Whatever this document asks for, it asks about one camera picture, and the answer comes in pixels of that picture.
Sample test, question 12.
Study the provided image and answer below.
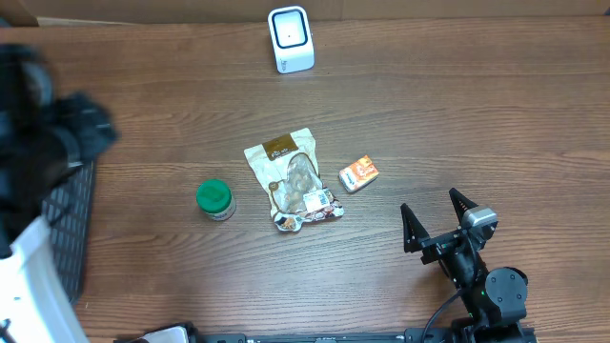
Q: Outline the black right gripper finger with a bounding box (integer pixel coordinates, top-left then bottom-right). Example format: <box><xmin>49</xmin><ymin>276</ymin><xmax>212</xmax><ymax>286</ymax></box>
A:
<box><xmin>449</xmin><ymin>188</ymin><xmax>478</xmax><ymax>223</ymax></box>
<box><xmin>400</xmin><ymin>203</ymin><xmax>430</xmax><ymax>252</ymax></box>

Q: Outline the small orange box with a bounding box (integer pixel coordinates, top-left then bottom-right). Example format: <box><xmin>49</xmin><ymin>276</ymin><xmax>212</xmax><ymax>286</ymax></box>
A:
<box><xmin>338</xmin><ymin>155</ymin><xmax>379</xmax><ymax>192</ymax></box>

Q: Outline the beige snack pouch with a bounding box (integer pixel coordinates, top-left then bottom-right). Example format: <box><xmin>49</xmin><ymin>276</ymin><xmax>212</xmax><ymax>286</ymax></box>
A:
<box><xmin>244</xmin><ymin>128</ymin><xmax>344</xmax><ymax>232</ymax></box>

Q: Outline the green lid white jar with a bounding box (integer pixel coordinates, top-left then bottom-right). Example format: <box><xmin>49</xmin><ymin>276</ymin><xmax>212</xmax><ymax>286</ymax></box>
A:
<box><xmin>195</xmin><ymin>179</ymin><xmax>236</xmax><ymax>221</ymax></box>

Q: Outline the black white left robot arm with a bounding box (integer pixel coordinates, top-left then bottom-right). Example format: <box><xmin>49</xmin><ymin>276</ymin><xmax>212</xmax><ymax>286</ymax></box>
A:
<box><xmin>1</xmin><ymin>43</ymin><xmax>118</xmax><ymax>342</ymax></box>

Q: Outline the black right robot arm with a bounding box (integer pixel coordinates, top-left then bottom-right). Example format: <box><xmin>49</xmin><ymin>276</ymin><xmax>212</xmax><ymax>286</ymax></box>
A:
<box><xmin>400</xmin><ymin>188</ymin><xmax>537</xmax><ymax>343</ymax></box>

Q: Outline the white barcode scanner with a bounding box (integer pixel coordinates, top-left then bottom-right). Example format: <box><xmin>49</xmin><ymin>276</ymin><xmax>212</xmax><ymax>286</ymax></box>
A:
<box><xmin>268</xmin><ymin>6</ymin><xmax>315</xmax><ymax>74</ymax></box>

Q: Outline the grey plastic mesh basket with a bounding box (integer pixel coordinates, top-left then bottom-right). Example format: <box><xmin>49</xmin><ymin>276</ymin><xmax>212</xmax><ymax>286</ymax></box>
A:
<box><xmin>42</xmin><ymin>162</ymin><xmax>95</xmax><ymax>305</ymax></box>

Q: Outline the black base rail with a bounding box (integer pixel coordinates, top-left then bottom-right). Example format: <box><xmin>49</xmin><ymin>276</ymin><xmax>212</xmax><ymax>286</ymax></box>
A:
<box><xmin>113</xmin><ymin>326</ymin><xmax>538</xmax><ymax>343</ymax></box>

